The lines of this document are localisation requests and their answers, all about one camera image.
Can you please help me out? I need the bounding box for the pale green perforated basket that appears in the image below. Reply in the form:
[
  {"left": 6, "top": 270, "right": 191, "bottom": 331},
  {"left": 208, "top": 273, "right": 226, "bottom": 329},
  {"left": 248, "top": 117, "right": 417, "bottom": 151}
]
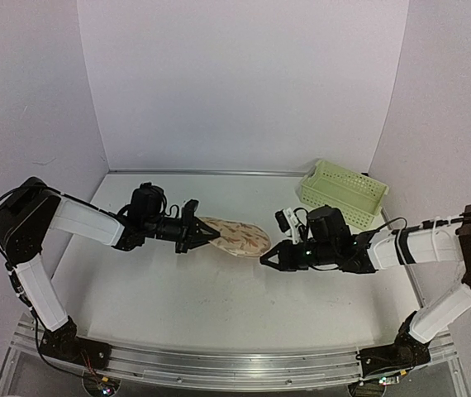
[{"left": 297, "top": 160, "right": 389, "bottom": 231}]

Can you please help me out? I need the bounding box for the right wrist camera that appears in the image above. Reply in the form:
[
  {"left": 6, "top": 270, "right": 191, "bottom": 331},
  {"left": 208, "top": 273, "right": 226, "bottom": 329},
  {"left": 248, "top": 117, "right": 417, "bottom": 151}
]
[{"left": 274, "top": 208, "right": 307, "bottom": 245}]

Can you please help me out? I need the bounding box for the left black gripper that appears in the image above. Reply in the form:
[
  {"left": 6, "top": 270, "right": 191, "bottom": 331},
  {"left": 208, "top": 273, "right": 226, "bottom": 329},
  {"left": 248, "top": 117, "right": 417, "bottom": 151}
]
[{"left": 143, "top": 207, "right": 220, "bottom": 253}]

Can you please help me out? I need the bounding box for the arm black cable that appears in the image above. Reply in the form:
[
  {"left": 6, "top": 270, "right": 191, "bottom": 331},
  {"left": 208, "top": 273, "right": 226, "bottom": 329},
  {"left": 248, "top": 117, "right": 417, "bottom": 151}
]
[
  {"left": 0, "top": 184, "right": 50, "bottom": 373},
  {"left": 353, "top": 217, "right": 410, "bottom": 245}
]

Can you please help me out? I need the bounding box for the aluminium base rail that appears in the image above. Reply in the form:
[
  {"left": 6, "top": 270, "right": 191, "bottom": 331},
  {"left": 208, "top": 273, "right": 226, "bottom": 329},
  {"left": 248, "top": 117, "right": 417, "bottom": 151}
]
[{"left": 0, "top": 313, "right": 471, "bottom": 397}]

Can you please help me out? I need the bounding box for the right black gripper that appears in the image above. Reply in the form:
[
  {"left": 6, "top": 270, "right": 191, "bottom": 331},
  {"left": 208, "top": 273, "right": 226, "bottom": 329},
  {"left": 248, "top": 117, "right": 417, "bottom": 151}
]
[{"left": 262, "top": 240, "right": 339, "bottom": 272}]

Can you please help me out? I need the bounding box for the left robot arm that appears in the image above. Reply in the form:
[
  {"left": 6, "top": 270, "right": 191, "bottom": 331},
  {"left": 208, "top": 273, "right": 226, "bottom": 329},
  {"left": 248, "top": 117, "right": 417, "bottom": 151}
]
[{"left": 0, "top": 177, "right": 221, "bottom": 370}]

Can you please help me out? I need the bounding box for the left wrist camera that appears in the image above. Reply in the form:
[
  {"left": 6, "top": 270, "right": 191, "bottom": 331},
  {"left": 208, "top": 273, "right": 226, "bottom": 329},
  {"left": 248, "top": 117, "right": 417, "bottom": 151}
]
[{"left": 162, "top": 203, "right": 181, "bottom": 219}]

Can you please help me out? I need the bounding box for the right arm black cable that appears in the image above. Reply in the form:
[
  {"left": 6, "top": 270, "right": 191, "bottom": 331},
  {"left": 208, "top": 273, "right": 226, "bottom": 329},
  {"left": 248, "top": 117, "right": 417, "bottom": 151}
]
[{"left": 353, "top": 217, "right": 410, "bottom": 245}]

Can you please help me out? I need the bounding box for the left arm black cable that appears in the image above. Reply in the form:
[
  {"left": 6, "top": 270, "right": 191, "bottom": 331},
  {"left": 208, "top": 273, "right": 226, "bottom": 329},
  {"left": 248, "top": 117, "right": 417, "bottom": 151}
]
[{"left": 0, "top": 184, "right": 50, "bottom": 373}]

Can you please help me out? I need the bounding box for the floral mesh laundry bag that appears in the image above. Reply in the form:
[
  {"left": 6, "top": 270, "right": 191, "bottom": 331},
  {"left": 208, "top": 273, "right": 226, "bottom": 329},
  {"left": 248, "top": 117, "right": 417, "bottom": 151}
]
[{"left": 200, "top": 217, "right": 272, "bottom": 258}]

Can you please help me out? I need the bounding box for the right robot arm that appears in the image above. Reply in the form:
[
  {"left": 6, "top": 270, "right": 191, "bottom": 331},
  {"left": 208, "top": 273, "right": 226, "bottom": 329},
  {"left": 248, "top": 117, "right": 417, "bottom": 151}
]
[{"left": 259, "top": 204, "right": 471, "bottom": 378}]

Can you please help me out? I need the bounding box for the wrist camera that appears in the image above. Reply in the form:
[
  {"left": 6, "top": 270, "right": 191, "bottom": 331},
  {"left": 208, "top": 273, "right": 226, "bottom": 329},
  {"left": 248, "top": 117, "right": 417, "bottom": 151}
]
[
  {"left": 274, "top": 208, "right": 307, "bottom": 245},
  {"left": 162, "top": 203, "right": 181, "bottom": 219}
]

